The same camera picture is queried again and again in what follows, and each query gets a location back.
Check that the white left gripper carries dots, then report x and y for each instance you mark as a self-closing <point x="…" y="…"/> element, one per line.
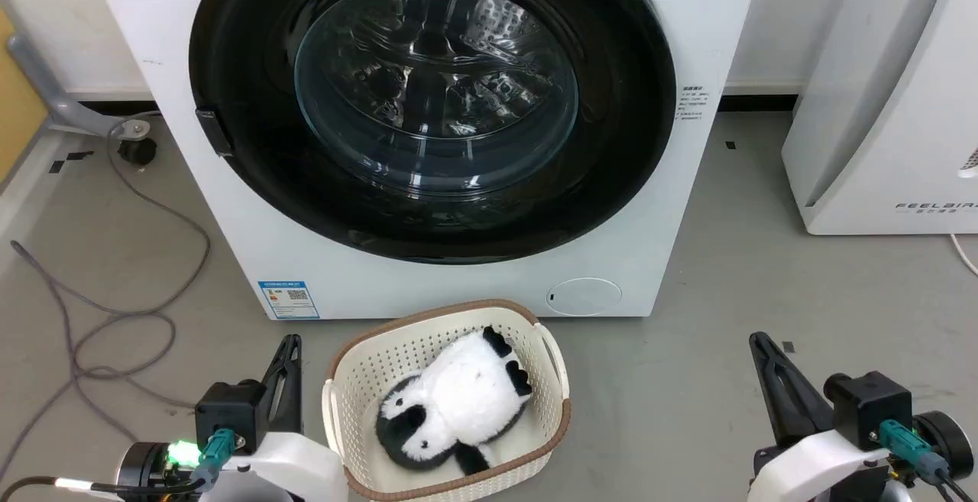
<point x="294" y="467"/>

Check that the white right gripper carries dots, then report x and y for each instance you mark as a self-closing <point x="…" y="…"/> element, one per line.
<point x="817" y="467"/>

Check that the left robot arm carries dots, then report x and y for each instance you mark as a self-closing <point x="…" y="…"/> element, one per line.
<point x="145" y="467"/>

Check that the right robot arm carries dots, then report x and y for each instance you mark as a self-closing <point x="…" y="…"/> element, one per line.
<point x="946" y="441"/>

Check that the white front-load washing machine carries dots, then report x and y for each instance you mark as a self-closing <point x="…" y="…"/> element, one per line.
<point x="428" y="288"/>

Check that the black round glass washer door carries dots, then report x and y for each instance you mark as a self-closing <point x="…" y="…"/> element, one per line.
<point x="435" y="89"/>

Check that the cream laundry basket brown rim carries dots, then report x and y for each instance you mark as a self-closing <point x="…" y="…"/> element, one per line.
<point x="359" y="380"/>

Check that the black and white panda plush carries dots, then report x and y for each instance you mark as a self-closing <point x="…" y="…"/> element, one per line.
<point x="458" y="403"/>

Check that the round white filter cover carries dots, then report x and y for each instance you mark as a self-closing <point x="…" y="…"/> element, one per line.
<point x="584" y="296"/>

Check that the black caster wheel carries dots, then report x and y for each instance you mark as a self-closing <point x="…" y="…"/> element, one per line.
<point x="137" y="150"/>

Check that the white air purifier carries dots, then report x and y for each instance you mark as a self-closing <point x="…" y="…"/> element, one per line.
<point x="894" y="97"/>

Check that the grey metal furniture leg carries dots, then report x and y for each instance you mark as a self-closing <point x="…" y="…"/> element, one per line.
<point x="53" y="97"/>

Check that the yellow wooden panel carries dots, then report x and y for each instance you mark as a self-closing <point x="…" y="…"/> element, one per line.
<point x="15" y="105"/>

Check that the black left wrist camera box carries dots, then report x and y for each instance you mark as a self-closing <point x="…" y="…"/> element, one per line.
<point x="229" y="410"/>

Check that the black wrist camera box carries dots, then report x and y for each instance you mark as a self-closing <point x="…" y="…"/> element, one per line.
<point x="229" y="410"/>
<point x="871" y="406"/>

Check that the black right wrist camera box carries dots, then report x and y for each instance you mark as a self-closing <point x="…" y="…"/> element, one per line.
<point x="871" y="406"/>

